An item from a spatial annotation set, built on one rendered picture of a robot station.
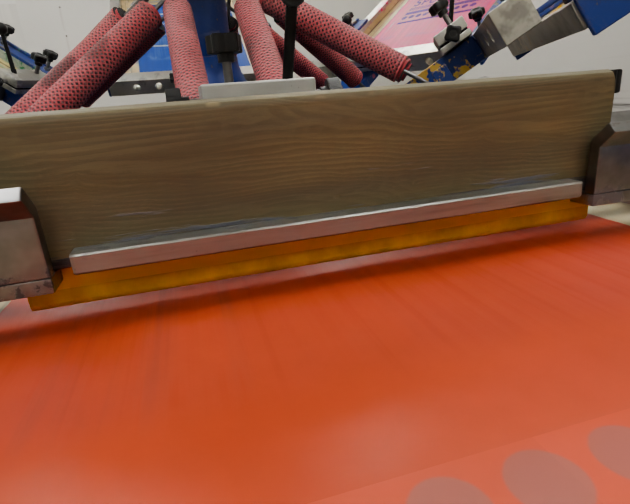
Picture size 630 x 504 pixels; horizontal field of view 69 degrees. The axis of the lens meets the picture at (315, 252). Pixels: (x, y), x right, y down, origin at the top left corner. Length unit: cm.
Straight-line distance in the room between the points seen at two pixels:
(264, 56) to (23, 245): 59
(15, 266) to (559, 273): 28
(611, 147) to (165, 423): 30
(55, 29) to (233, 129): 427
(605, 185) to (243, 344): 25
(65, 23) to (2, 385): 430
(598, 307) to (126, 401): 21
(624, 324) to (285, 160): 18
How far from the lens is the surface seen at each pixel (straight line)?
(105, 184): 25
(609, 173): 35
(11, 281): 26
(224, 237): 24
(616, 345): 22
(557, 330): 23
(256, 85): 52
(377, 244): 29
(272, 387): 18
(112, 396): 20
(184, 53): 78
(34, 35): 452
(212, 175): 24
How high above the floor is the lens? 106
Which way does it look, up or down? 19 degrees down
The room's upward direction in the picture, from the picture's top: 4 degrees counter-clockwise
